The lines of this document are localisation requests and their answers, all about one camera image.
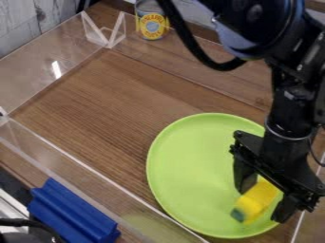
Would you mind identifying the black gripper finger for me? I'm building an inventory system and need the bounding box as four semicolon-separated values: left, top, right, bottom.
270;194;301;223
234;156;258;195

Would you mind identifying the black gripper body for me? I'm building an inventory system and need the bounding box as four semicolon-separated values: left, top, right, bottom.
230;126;325;212

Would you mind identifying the yellow toy banana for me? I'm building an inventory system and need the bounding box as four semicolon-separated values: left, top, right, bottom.
230;178;279;224

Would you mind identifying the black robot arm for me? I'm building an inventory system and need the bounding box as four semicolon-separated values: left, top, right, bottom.
156;0;325;223

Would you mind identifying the green plate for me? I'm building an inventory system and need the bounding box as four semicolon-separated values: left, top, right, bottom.
146;113;279;239

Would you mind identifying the blue plastic clamp block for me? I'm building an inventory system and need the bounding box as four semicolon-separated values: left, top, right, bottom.
28;178;120;243

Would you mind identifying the yellow labelled tin can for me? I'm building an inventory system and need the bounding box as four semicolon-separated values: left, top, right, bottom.
135;0;168;41

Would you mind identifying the clear acrylic front wall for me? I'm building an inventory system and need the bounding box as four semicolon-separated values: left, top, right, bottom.
0;116;210;243

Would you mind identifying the clear acrylic triangle bracket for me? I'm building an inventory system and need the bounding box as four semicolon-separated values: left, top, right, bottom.
81;11;125;49

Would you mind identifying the black cable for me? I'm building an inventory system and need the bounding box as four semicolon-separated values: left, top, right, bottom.
0;217;64;243

